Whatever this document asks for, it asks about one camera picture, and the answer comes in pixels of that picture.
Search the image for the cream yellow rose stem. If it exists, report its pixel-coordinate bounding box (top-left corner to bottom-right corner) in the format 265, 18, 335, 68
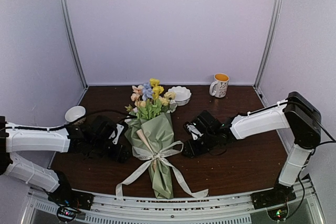
134, 92, 177, 113

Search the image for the bright yellow flower stem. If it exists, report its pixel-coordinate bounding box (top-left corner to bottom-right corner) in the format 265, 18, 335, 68
150, 78, 164, 100

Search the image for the left aluminium frame post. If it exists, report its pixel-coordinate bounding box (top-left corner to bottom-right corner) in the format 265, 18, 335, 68
60, 0, 88, 89

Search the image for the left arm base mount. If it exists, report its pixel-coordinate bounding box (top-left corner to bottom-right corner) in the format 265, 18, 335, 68
47, 172, 94, 210

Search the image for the peach flower stem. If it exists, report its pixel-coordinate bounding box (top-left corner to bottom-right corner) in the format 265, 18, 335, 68
131, 85, 144, 102

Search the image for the white fluted dish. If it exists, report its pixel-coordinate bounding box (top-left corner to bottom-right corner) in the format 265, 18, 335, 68
168, 86, 192, 106

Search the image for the small white tea bowl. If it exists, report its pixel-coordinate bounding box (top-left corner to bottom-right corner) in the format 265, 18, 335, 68
65, 105, 86, 123

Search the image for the aluminium frame post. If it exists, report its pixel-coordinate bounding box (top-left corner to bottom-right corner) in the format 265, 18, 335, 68
254, 0, 283, 91
60, 0, 88, 89

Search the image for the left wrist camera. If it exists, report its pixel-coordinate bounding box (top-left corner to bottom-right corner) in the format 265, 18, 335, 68
109, 123, 128, 145

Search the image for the right black cable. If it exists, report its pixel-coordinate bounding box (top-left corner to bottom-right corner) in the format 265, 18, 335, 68
312, 119, 336, 146

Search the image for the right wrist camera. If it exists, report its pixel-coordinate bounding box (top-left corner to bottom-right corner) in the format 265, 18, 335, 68
183, 122, 204, 141

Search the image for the right aluminium frame post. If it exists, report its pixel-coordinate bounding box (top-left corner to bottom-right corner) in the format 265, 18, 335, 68
254, 0, 283, 91

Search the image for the aluminium front rail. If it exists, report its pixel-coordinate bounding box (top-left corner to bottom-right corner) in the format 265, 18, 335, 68
23, 179, 326, 224

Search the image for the white patterned mug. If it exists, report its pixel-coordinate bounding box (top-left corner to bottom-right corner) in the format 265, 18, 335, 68
209, 73, 229, 98

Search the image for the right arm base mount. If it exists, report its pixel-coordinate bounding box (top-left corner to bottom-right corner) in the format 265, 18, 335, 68
251, 183, 296, 209

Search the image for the left black cable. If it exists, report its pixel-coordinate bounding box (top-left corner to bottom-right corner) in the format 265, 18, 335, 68
0, 110, 139, 133

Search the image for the white printed ribbon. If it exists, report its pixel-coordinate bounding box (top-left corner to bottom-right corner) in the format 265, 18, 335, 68
115, 141, 208, 200

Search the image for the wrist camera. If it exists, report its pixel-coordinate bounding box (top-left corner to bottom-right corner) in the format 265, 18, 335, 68
109, 123, 128, 145
183, 122, 204, 141

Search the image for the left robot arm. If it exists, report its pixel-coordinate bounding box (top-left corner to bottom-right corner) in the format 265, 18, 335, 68
1, 115, 128, 205

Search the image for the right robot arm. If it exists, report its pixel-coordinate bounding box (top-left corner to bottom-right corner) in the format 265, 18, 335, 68
182, 91, 322, 204

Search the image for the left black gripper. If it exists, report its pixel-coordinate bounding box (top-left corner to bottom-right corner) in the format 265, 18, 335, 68
90, 138, 132, 163

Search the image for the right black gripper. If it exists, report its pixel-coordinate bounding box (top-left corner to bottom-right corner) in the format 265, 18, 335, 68
182, 131, 217, 158

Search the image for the green and pink wrapping paper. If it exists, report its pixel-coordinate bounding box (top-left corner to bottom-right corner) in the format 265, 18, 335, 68
125, 113, 174, 199

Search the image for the black cable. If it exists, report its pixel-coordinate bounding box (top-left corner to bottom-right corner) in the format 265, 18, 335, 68
312, 119, 336, 146
0, 110, 139, 133

